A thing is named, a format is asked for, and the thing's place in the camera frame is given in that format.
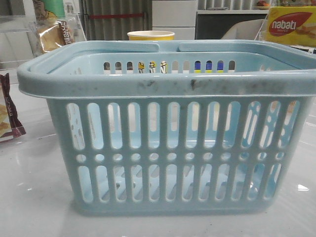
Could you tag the packaged bread with brown label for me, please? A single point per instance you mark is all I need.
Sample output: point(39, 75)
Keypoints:
point(53, 35)

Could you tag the light blue plastic basket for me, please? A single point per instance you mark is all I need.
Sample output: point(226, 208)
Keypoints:
point(141, 133)

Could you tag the colourful rubik's cube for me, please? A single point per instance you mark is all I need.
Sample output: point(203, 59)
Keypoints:
point(209, 67)

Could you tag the yellow popcorn paper cup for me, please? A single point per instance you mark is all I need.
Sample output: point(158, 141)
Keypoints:
point(151, 35)

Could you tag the white cabinet in background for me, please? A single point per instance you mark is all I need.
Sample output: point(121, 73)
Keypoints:
point(178, 16)

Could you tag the white chair in background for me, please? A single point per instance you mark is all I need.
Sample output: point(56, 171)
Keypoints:
point(245, 30)

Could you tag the brown snack packet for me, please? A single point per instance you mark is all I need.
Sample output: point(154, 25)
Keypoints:
point(10, 125)

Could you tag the clear acrylic display shelf left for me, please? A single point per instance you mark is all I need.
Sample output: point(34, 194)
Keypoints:
point(19, 41)

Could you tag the yellow nabati wafer box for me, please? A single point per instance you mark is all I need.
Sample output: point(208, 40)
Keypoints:
point(293, 25)

